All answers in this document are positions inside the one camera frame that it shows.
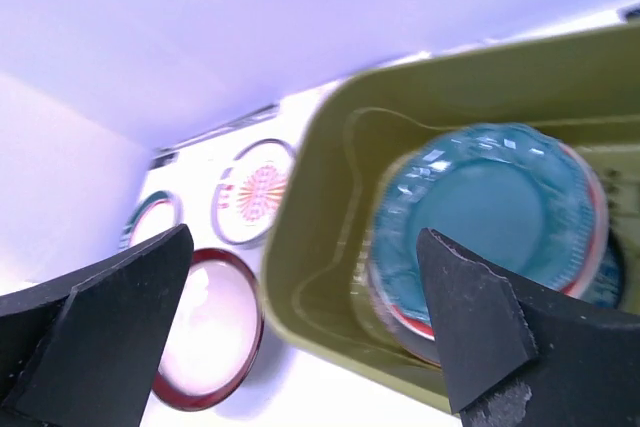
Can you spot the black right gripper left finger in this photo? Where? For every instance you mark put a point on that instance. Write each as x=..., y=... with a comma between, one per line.
x=83, y=349

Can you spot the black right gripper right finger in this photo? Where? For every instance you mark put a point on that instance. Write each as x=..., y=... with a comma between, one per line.
x=515, y=353

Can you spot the small blue floral plate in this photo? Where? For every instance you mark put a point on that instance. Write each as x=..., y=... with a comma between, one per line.
x=608, y=284

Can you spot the red rimmed beige plate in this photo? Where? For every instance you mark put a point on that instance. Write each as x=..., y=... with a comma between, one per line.
x=215, y=336

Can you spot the white green rimmed plate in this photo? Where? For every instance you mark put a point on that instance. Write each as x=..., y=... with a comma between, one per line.
x=155, y=214

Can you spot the teal scalloped plate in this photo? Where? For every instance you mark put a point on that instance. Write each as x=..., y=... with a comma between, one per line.
x=507, y=192

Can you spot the white orange sunburst plate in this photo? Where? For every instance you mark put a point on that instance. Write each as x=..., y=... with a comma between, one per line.
x=250, y=190

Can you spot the red teal flower plate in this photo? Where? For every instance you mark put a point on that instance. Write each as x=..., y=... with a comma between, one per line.
x=576, y=289

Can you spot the olive green plastic bin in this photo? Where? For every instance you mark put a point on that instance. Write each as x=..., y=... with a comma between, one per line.
x=582, y=88

